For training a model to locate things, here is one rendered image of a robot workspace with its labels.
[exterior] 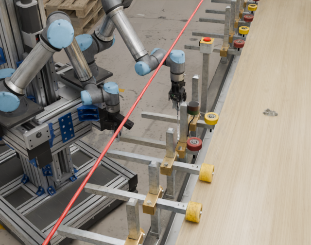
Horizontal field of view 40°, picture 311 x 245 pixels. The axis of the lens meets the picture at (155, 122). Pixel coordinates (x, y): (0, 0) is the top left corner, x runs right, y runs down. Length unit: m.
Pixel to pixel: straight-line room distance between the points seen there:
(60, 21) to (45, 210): 1.39
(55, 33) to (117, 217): 1.55
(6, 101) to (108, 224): 1.30
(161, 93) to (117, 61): 0.86
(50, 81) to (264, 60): 1.44
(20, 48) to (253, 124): 1.33
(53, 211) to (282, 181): 1.52
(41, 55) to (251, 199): 1.14
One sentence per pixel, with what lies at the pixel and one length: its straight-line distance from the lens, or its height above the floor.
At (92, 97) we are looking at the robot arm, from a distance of 2.18.
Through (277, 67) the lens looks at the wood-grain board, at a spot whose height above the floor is 0.90.
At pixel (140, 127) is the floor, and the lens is 3.87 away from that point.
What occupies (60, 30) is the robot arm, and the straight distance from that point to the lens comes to 1.97.
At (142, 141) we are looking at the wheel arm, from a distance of 2.32.
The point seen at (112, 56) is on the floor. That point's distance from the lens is 5.11.
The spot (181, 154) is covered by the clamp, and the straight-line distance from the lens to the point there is 2.24.
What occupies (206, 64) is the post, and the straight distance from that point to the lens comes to 2.59.
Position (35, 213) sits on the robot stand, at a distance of 2.95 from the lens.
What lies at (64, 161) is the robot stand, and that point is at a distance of 2.87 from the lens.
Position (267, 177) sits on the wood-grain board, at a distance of 2.08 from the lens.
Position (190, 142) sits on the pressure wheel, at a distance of 2.23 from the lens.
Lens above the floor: 2.29
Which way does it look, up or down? 36 degrees down
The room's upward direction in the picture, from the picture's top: 2 degrees counter-clockwise
